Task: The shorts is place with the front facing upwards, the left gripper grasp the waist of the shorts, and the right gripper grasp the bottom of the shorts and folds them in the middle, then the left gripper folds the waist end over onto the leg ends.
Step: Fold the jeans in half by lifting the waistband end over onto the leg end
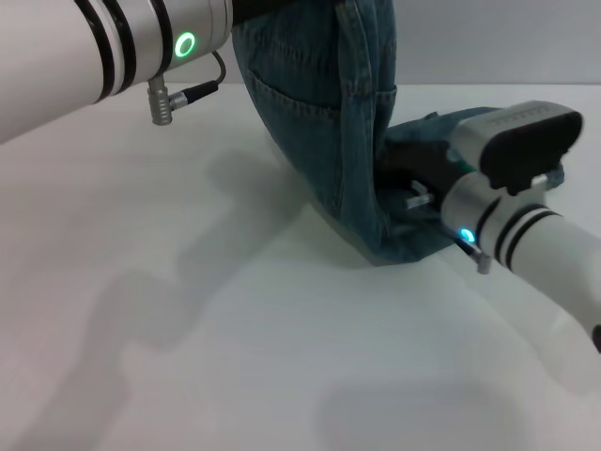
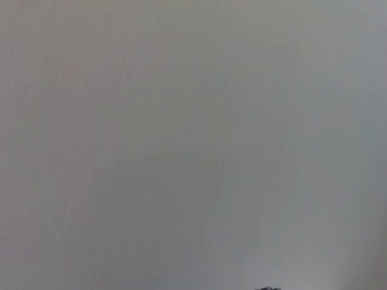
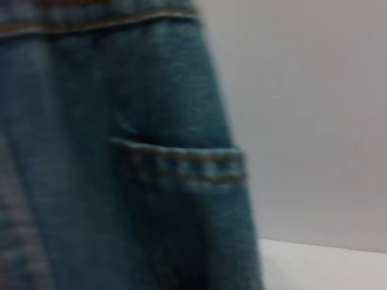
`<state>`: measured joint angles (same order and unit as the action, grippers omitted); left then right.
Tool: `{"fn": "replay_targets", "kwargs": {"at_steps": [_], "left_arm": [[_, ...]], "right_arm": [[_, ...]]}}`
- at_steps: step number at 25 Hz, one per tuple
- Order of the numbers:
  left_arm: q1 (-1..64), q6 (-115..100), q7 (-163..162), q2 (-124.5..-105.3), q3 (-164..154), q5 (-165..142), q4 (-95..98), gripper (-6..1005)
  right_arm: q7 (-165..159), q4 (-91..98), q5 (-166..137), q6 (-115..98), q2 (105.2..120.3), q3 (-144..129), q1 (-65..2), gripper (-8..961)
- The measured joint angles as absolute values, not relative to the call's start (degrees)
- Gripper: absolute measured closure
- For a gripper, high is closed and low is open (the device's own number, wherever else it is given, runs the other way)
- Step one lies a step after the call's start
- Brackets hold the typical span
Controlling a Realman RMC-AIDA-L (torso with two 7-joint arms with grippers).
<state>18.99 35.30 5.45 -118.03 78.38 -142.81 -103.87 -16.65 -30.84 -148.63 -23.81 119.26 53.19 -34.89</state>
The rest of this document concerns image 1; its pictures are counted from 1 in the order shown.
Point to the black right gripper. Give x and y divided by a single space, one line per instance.
418 164

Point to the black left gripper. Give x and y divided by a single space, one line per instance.
249 8

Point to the blue denim shorts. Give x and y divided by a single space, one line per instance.
305 117

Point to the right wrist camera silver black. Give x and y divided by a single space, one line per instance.
516 141

